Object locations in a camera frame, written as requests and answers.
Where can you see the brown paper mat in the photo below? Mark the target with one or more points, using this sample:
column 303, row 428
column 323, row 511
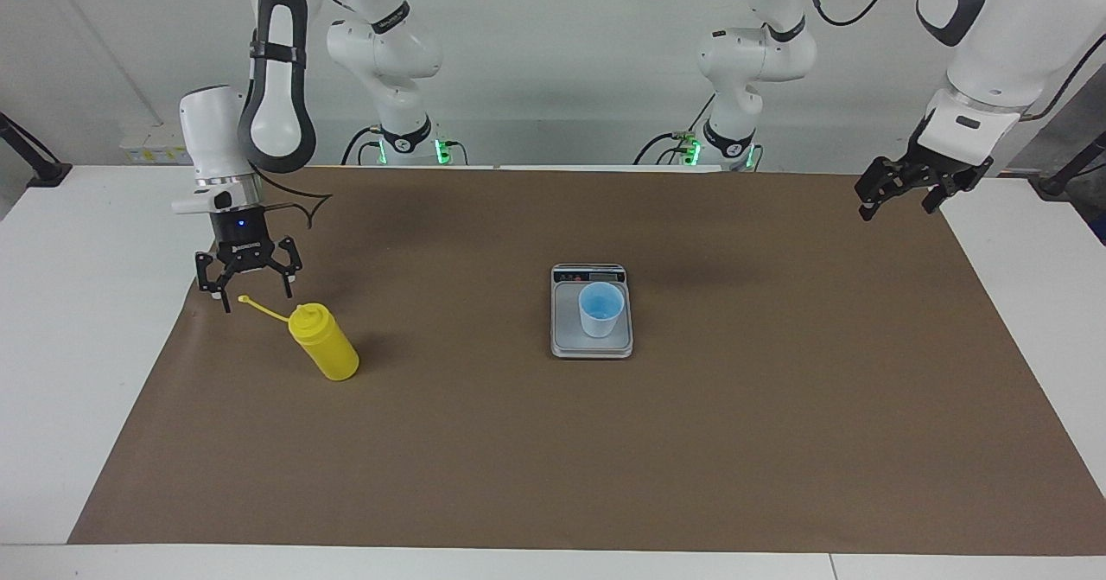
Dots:
column 518, row 459

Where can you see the light blue plastic cup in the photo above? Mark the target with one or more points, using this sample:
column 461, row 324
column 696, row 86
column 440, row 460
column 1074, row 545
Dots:
column 600, row 312

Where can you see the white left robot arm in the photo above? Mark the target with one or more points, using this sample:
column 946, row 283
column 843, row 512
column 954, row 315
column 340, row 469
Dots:
column 1011, row 35

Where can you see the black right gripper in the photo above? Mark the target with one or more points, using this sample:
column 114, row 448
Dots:
column 244, row 239

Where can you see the silver digital kitchen scale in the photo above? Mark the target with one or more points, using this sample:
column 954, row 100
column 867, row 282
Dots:
column 566, row 338

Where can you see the black clamp stand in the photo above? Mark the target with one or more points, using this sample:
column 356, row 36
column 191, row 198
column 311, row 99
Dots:
column 47, row 174
column 1054, row 184

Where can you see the yellow squeeze bottle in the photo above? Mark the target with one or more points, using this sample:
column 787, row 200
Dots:
column 328, row 351

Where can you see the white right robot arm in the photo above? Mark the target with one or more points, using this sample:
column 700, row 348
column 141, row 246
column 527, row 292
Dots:
column 207, row 130

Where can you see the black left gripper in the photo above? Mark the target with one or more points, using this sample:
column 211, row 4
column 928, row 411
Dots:
column 946, row 169

